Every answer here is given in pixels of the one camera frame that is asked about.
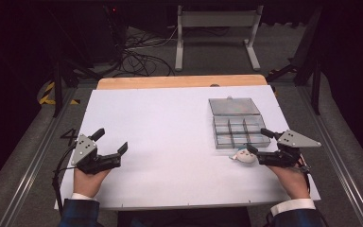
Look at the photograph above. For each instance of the black tripod stand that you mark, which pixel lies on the black tripod stand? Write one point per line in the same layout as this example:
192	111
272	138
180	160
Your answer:
64	66

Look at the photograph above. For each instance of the small white round toy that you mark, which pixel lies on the small white round toy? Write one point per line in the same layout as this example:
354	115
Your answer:
244	156

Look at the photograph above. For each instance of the person's left hand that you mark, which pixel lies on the person's left hand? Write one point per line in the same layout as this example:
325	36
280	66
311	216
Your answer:
89	183

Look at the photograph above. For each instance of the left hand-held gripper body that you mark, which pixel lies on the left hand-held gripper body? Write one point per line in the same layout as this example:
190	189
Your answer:
89	157

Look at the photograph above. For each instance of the person's right hand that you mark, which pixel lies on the person's right hand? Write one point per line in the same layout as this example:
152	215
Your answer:
291	181

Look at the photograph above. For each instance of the clear plastic compartment box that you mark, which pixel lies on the clear plastic compartment box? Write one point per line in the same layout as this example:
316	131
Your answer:
238	121

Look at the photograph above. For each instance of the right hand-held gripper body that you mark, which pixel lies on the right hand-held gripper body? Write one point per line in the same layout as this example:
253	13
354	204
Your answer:
288	151

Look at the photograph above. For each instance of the white metal stand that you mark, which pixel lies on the white metal stand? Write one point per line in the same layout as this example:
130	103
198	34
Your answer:
217	31

